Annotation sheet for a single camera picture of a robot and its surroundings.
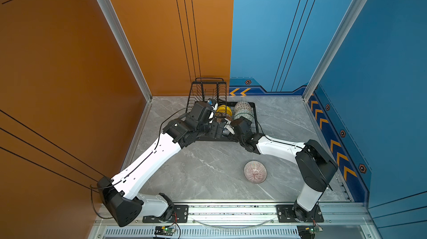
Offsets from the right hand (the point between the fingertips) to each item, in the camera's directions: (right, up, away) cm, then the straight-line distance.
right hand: (236, 123), depth 92 cm
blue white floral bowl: (-5, -1, -13) cm, 13 cm away
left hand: (-11, +2, -18) cm, 22 cm away
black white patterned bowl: (+6, +10, +17) cm, 21 cm away
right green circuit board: (+28, -44, -22) cm, 57 cm away
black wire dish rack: (-13, +19, +5) cm, 23 cm away
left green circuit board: (-33, -45, -21) cm, 60 cm away
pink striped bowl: (+9, -25, -7) cm, 27 cm away
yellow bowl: (-7, +8, -11) cm, 15 cm away
